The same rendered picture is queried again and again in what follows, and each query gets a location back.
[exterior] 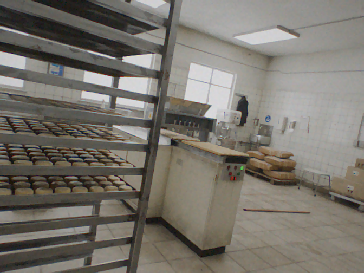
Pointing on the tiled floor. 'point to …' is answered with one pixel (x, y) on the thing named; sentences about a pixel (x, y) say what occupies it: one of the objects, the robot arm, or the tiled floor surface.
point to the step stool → (316, 180)
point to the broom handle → (275, 210)
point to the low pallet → (272, 178)
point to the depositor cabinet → (166, 154)
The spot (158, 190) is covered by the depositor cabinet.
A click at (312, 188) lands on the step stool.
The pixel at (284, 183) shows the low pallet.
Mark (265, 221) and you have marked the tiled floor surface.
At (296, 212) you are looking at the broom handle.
